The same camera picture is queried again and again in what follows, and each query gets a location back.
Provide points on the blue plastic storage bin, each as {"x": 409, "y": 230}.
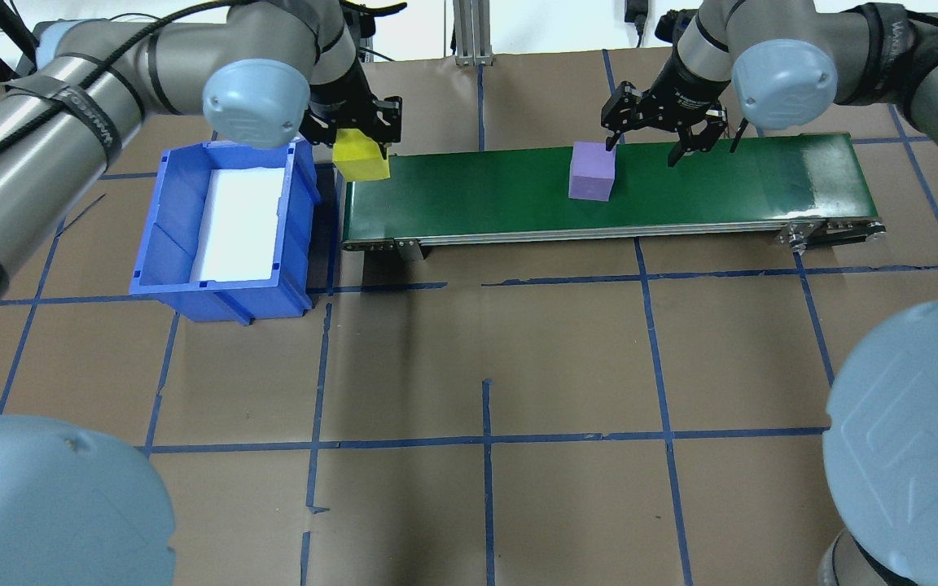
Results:
{"x": 168, "y": 212}

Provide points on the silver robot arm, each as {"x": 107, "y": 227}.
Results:
{"x": 111, "y": 81}
{"x": 786, "y": 81}

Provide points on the white foam sheet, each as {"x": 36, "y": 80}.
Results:
{"x": 241, "y": 228}

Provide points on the yellow foam block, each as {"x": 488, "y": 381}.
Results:
{"x": 361, "y": 159}

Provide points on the green conveyor belt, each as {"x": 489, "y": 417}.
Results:
{"x": 501, "y": 195}

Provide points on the aluminium profile post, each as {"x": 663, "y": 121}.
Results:
{"x": 473, "y": 32}

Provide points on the purple foam block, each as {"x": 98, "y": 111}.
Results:
{"x": 591, "y": 175}

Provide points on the black stand bar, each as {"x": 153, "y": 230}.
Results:
{"x": 5, "y": 24}

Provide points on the small black power adapter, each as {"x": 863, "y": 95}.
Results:
{"x": 636, "y": 10}

